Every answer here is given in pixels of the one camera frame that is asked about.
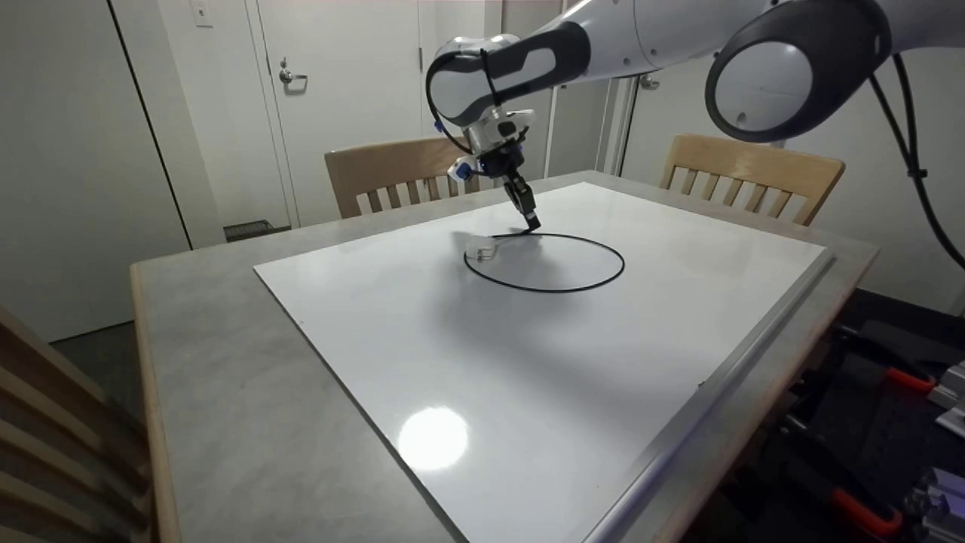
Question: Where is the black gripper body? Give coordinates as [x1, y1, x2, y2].
[479, 139, 525, 178]

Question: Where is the black cable with white plug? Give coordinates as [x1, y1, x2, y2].
[461, 226, 630, 295]

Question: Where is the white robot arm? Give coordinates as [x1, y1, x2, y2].
[425, 0, 965, 231]

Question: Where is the wooden chair far left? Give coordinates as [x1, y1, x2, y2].
[327, 139, 479, 217]

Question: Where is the wooden chair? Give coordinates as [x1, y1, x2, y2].
[661, 136, 844, 226]
[327, 139, 479, 217]
[0, 313, 156, 543]

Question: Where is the white board on table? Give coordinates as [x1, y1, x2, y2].
[258, 181, 831, 543]

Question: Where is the wooden chair far right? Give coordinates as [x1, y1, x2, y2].
[661, 136, 844, 226]

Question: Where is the wooden chair near left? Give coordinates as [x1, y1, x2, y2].
[0, 313, 156, 543]

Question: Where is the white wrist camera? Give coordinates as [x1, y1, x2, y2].
[446, 107, 533, 181]

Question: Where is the white door with handle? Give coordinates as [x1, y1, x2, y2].
[253, 0, 434, 226]

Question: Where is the wall light switch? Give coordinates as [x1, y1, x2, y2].
[194, 0, 215, 26]

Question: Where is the orange handled clamp near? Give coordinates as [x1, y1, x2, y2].
[782, 415, 904, 543]

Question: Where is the orange handled clamp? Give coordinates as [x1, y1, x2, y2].
[782, 415, 904, 543]
[843, 329, 934, 395]

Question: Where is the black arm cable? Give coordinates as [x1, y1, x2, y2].
[865, 49, 965, 272]

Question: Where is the orange handled clamp far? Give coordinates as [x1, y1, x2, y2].
[843, 329, 934, 395]

